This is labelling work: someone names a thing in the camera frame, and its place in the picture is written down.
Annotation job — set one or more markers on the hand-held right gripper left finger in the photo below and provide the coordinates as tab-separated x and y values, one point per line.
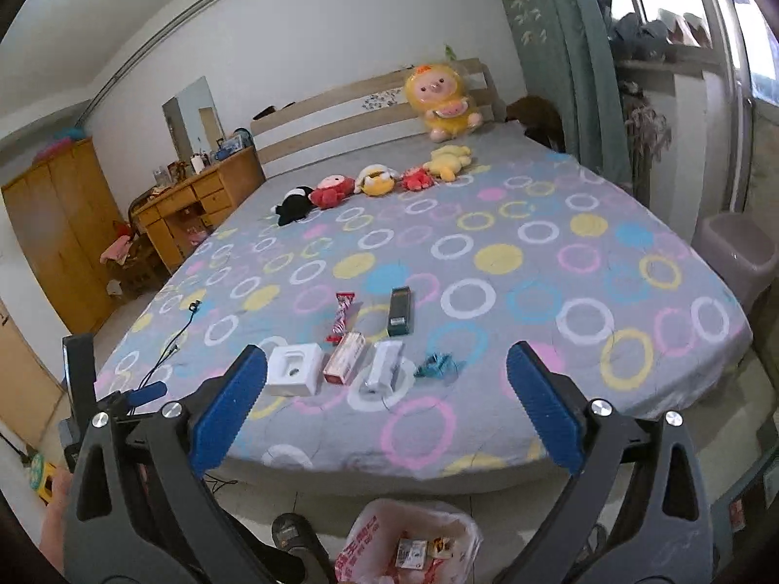
228	413

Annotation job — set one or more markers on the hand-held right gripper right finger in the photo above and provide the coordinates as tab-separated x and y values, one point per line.
541	407

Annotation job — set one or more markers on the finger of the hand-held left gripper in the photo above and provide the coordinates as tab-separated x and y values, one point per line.
149	393

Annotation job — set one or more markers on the teal wrapper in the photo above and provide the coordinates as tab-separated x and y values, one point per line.
435	366

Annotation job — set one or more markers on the red and white box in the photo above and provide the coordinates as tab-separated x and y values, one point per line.
344	359

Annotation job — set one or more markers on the red candy wrapper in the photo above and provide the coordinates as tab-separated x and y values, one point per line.
341	316

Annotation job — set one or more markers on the narrow white box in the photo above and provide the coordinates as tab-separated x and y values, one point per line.
383	366

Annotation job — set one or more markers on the dark green box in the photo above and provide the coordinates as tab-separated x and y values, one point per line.
400	311

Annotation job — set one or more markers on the white plastic bag red print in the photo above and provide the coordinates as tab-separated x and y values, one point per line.
371	535

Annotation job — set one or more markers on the person's left hand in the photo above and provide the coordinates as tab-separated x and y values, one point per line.
56	523

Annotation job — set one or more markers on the wooden door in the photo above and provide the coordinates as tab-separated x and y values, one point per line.
27	371

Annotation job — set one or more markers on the yellow toy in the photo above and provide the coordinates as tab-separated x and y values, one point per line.
44	477

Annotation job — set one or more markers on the bed with circle printed sheet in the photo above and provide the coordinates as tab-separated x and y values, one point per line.
487	292

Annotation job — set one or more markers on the chair with clothes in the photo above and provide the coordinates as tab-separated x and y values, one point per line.
131	249

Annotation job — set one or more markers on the dark slipper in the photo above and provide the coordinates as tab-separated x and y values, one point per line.
295	535

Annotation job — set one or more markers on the wooden wardrobe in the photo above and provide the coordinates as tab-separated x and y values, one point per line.
61	231

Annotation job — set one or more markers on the small white packet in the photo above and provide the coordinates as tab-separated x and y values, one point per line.
411	553

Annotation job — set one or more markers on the wooden desk with drawers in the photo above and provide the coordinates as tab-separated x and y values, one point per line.
195	194

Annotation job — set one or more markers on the black and white plush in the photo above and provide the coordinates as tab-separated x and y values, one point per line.
293	205

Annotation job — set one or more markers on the teal box with label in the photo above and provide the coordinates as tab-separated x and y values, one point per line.
748	493

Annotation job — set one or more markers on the red round plush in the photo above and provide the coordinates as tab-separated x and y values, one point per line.
332	190

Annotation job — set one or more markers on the small red plush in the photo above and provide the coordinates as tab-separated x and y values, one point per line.
417	179

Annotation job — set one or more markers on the yellow duck plush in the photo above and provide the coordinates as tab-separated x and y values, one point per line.
447	161

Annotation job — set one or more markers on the blue framed picture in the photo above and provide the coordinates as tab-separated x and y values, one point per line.
234	143

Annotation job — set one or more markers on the yellow and white plush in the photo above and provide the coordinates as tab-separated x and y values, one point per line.
376	179

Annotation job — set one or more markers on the brown fuzzy cushion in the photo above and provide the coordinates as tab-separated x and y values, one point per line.
535	121

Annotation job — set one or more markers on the hanging dried plant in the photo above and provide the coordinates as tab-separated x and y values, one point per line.
648	131

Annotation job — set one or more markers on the beige wooden headboard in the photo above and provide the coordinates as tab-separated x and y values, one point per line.
341	118

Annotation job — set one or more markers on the large yellow pig plush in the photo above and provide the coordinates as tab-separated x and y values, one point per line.
438	100

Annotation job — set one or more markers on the green patterned curtain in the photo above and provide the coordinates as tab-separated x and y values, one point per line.
548	42

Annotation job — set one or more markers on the pile of clothes on sill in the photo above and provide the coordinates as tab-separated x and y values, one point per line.
657	33

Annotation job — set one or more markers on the wall mirror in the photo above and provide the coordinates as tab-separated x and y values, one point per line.
190	118

